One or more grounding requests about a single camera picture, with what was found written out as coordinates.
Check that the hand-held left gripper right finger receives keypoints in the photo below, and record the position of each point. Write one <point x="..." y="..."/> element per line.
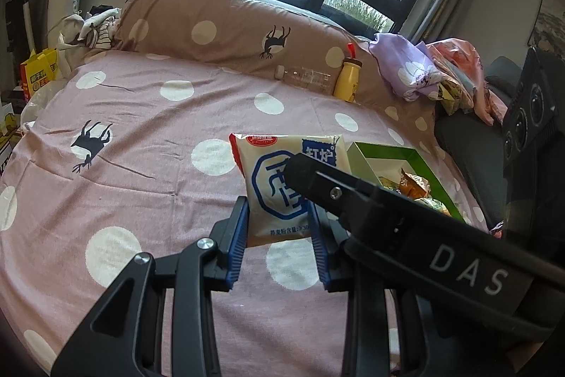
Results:
<point x="322" y="253"/>

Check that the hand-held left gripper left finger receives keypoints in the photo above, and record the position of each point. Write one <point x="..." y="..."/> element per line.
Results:
<point x="238" y="244"/>

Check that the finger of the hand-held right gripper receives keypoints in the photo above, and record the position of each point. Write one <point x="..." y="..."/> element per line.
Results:
<point x="326" y="187"/>

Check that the cream packet red edge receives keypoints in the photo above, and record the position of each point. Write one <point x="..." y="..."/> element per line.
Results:
<point x="265" y="165"/>

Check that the green cardboard box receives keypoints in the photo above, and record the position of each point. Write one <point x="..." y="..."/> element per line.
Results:
<point x="397" y="151"/>

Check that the orange cartoon snack packet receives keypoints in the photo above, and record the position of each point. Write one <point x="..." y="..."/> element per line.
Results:
<point x="412" y="185"/>

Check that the yellow bottle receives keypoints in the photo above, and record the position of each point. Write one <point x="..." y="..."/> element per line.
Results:
<point x="346" y="81"/>

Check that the dark grey chair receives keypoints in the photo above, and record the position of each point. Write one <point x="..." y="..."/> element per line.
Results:
<point x="476" y="156"/>

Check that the clear plastic bottle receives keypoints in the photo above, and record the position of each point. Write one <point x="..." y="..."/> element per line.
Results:
<point x="304" y="77"/>

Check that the purple printed cloth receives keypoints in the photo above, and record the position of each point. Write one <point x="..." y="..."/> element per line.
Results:
<point x="406" y="63"/>

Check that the yellow printed cloth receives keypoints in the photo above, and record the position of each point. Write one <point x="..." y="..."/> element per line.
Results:
<point x="452" y="96"/>

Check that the brown polka dot bolster pillow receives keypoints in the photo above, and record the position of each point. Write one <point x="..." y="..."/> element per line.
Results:
<point x="229" y="32"/>

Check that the pink orange cloth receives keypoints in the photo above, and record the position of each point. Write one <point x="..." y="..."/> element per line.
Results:
<point x="459" y="59"/>

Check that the white striped cloth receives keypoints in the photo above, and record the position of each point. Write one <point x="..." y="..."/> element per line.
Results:
<point x="99" y="30"/>

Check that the yellow paper bag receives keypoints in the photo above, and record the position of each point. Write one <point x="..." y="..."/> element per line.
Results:
<point x="39" y="72"/>

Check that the white panel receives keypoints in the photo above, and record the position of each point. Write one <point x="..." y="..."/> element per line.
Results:
<point x="64" y="1"/>

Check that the framed wall picture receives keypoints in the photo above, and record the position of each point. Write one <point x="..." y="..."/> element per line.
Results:
<point x="549" y="15"/>

